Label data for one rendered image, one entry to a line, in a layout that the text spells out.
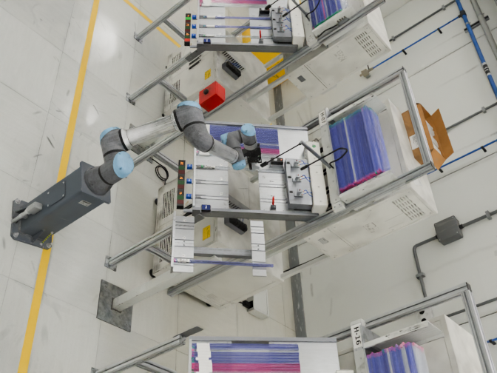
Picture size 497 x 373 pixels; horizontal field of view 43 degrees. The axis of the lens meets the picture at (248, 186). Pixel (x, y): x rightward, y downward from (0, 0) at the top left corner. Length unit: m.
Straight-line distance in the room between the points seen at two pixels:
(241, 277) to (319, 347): 1.09
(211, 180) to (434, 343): 1.50
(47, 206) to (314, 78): 2.27
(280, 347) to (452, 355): 0.78
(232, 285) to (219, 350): 1.16
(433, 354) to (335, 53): 2.38
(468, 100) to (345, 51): 1.30
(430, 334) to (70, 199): 1.84
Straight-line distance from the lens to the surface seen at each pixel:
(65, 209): 3.33
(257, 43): 4.52
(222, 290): 4.19
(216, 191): 3.55
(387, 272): 4.96
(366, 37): 4.57
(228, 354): 3.02
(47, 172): 3.89
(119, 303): 3.73
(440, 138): 3.96
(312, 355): 3.09
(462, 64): 5.71
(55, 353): 3.45
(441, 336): 2.99
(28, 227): 3.51
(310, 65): 4.65
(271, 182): 3.65
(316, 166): 3.68
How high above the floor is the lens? 2.65
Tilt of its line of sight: 29 degrees down
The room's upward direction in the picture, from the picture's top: 61 degrees clockwise
